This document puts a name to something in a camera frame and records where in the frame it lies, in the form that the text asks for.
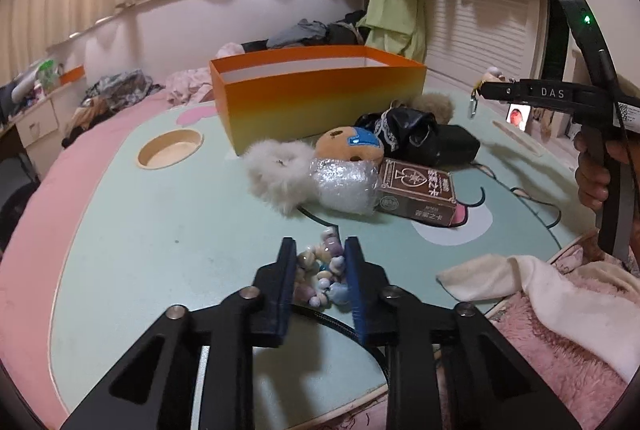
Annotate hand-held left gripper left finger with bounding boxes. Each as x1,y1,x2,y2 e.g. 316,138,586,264
60,237,298,430

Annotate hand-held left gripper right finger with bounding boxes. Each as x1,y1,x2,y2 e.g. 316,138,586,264
344,236,583,430

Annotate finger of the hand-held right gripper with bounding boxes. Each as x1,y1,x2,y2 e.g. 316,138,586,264
480,78,523,100

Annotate metal clip keychain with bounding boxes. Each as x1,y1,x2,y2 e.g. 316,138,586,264
467,80,488,119

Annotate pastel bead chain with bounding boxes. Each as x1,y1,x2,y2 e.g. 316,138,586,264
295,230,351,308

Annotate orange gradient cardboard box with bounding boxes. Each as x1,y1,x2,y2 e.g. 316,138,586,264
209,44,428,157

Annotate person's right hand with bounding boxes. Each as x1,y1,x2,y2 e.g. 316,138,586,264
574,135,612,211

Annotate lit smartphone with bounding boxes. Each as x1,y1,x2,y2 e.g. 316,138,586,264
506,104,530,131

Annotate beige fluffy pompom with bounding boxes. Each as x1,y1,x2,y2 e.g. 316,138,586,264
412,92,456,123

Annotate black matte pouch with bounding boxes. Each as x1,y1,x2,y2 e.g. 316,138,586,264
407,124,482,168

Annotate black lace-trimmed pouch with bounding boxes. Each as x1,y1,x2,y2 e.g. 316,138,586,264
354,106,441,155

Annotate clear bubble wrap bundle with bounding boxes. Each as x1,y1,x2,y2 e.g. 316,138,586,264
309,157,383,214

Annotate brown card box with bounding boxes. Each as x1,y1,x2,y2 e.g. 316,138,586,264
372,157,458,227

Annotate white fluffy pompom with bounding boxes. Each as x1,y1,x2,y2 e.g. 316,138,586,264
243,140,321,215

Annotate light green garment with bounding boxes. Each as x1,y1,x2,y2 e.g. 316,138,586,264
357,0,428,63

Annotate white towel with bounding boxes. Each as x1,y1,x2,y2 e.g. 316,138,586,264
436,254,640,383

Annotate pink fluffy blanket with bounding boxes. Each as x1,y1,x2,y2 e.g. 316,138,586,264
435,235,640,430

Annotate pile of dark clothes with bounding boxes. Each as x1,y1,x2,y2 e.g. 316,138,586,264
240,10,368,55

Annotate pink floral blanket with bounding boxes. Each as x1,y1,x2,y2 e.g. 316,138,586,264
165,42,246,105

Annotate brown and black clothes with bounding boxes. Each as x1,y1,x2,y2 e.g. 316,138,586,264
62,100,123,148

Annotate grey patterned cloth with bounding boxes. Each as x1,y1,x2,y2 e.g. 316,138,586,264
85,70,163,103

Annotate white cabinet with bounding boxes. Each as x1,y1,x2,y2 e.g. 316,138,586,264
0,94,66,181

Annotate green and white bag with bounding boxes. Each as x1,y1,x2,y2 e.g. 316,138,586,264
37,60,63,90

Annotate brown bear plush keychain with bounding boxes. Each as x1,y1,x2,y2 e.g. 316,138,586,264
314,126,386,167

